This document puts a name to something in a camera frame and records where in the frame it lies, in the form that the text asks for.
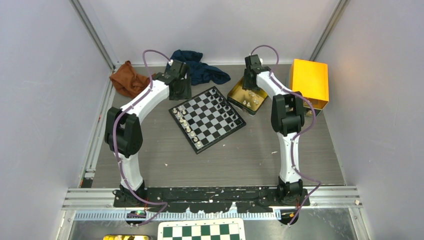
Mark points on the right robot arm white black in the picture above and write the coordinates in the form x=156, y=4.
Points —
x=287, y=119

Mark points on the dark blue cloth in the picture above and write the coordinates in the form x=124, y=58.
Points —
x=199, y=72

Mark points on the yellow drawer box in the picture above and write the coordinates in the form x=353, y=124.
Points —
x=312, y=80

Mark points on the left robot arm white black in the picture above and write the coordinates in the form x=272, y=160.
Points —
x=123, y=131

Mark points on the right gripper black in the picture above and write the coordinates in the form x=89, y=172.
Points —
x=246, y=85

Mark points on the green white checkered board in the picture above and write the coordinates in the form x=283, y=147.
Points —
x=211, y=229

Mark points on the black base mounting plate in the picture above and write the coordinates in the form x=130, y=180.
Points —
x=247, y=199

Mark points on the orange brown cloth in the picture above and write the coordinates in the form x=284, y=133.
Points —
x=128, y=82

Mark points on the black white chessboard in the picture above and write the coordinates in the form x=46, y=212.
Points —
x=211, y=116

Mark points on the gold tin tray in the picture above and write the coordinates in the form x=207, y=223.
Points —
x=249, y=101

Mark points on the gold object bottom edge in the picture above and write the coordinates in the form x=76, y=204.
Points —
x=126, y=237

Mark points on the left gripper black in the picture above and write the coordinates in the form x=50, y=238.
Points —
x=186, y=95

